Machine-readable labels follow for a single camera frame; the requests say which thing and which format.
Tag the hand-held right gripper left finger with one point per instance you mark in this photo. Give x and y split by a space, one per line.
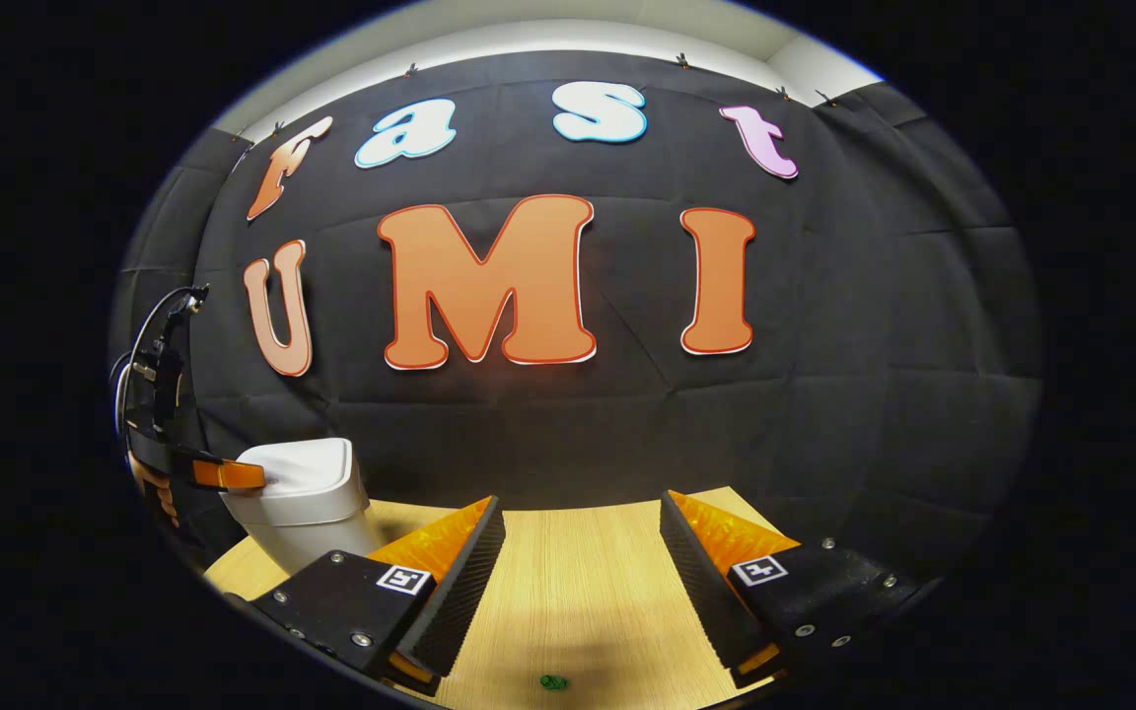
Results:
464 582

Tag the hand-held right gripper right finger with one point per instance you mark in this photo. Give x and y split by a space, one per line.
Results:
701 582

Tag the black backdrop cloth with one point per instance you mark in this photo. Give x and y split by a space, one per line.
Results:
627 424

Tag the white desktop garbage bin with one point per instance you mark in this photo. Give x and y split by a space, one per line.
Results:
312 493

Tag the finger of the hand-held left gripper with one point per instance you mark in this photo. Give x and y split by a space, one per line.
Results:
228 474

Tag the green paper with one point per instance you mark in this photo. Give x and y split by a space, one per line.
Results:
553 681

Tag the wooden desktop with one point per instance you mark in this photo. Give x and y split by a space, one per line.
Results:
578 572

